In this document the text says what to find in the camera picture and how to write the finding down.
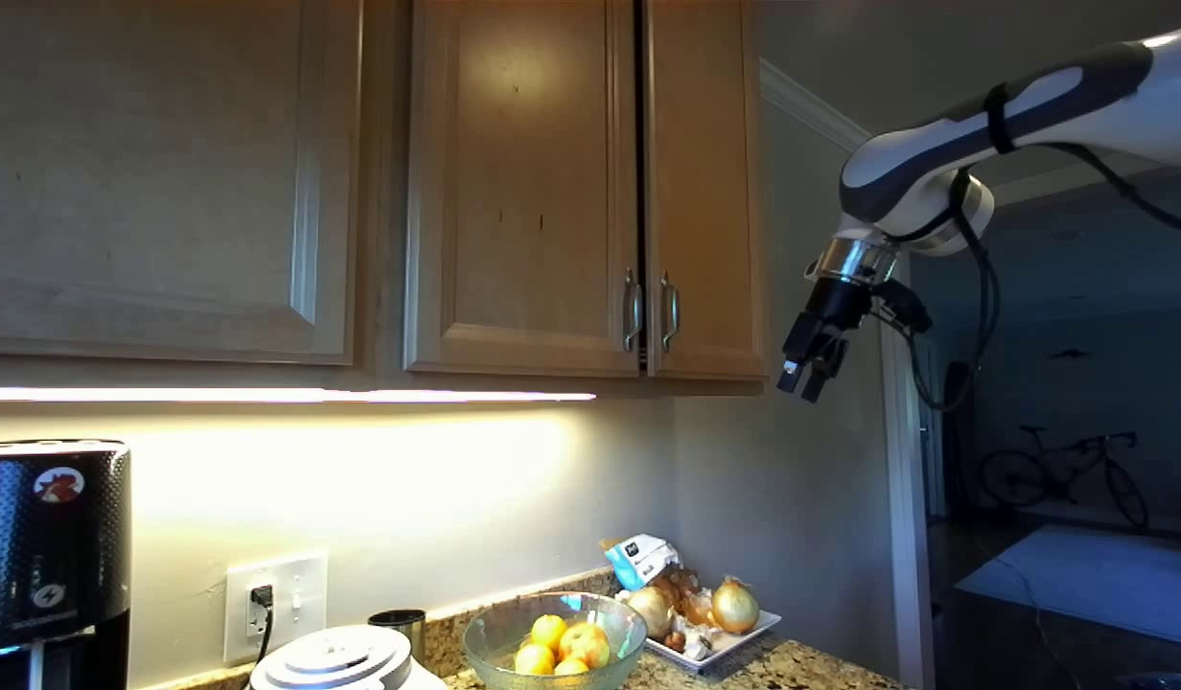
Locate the pale flat table surface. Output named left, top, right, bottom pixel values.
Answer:
left=952, top=521, right=1181, bottom=654

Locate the under-cabinet light strip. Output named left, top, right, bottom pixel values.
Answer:
left=0, top=383, right=603, bottom=409

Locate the white garlic bulb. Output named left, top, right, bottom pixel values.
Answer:
left=675, top=619, right=726, bottom=668

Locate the metal cup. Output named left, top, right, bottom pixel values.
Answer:
left=365, top=604, right=434, bottom=664

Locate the white tray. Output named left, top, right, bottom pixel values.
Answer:
left=638, top=604, right=785, bottom=680

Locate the wooden cupboard door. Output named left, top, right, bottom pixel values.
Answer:
left=638, top=0, right=772, bottom=387
left=401, top=0, right=648, bottom=383

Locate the black coffee maker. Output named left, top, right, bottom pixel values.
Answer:
left=0, top=437, right=135, bottom=690

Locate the brown onion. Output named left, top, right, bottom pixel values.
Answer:
left=710, top=576, right=765, bottom=639
left=621, top=582, right=684, bottom=642

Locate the wooden cabinet door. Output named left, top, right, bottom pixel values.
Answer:
left=0, top=0, right=368, bottom=375

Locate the clear glass bowl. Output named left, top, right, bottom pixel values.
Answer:
left=460, top=586, right=653, bottom=690

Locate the white wall outlet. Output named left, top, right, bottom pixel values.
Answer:
left=218, top=549, right=333, bottom=672

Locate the dark bicycle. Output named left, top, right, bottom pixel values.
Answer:
left=970, top=421, right=1153, bottom=538

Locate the white door frame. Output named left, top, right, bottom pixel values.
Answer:
left=874, top=254, right=944, bottom=690

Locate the blue white food package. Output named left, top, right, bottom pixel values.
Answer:
left=599, top=527, right=685, bottom=595

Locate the wooden cupboard carcass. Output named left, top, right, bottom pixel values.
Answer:
left=355, top=0, right=773, bottom=400

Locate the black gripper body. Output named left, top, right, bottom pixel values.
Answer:
left=785, top=277, right=874, bottom=375

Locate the black power plug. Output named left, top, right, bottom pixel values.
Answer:
left=246, top=579, right=280, bottom=664

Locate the silver cupboard door handle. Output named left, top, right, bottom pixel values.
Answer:
left=657, top=267, right=685, bottom=361
left=617, top=267, right=648, bottom=361

